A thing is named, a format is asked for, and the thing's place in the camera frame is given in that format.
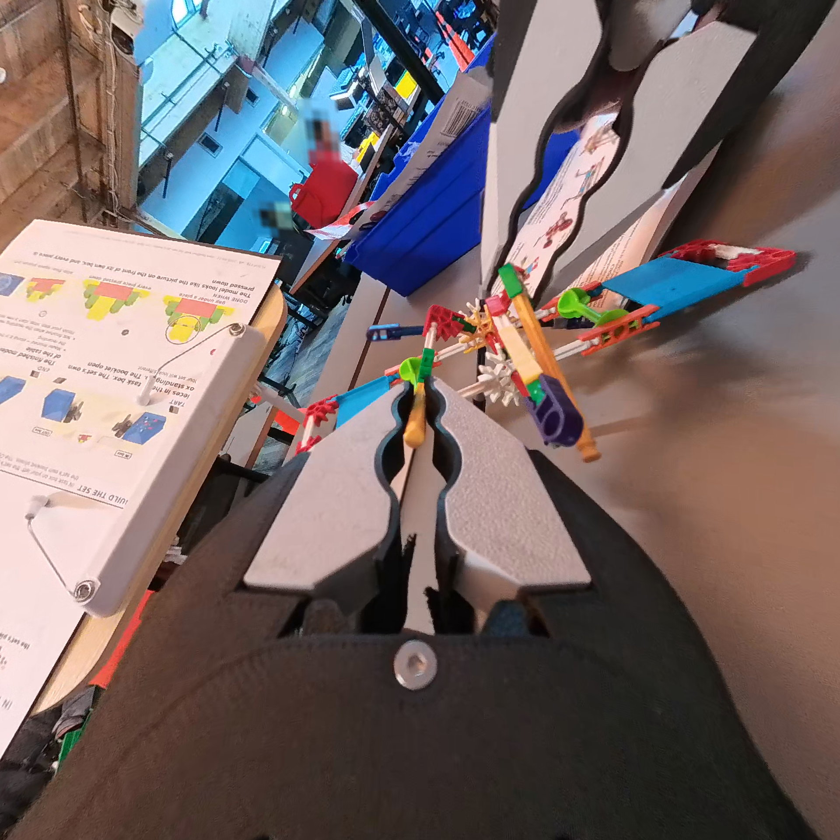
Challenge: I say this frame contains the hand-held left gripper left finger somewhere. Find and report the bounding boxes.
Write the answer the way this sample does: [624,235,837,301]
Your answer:
[243,382,416,635]

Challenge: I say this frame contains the colourful construction toy airplane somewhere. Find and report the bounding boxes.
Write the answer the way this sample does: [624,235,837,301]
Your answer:
[295,239,797,463]

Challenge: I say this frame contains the red storage box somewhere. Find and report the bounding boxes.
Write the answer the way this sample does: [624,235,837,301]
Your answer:
[289,147,361,229]

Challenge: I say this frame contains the printed instruction sheet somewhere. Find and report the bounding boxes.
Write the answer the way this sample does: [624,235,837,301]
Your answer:
[0,220,283,742]

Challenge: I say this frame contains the white instruction booklet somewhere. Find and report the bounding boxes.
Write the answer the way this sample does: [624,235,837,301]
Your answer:
[505,112,723,309]

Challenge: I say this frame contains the black office chair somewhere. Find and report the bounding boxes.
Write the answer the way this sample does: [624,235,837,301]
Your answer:
[276,262,358,342]

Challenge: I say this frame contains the blue plastic bin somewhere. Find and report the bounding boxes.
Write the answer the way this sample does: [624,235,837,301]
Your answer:
[341,33,493,296]

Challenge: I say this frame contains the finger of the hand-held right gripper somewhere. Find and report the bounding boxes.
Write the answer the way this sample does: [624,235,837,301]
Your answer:
[533,25,778,301]
[481,0,609,301]

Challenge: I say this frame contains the white printed box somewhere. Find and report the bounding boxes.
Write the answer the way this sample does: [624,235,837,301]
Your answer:
[0,325,266,621]

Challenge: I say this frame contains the orange traffic cone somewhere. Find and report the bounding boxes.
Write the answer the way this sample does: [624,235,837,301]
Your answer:
[88,591,155,689]

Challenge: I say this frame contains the blue rod toy propeller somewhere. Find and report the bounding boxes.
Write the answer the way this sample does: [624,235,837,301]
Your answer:
[366,298,506,395]

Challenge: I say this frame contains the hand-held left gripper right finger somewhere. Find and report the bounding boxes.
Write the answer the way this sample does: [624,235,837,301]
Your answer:
[425,382,593,635]

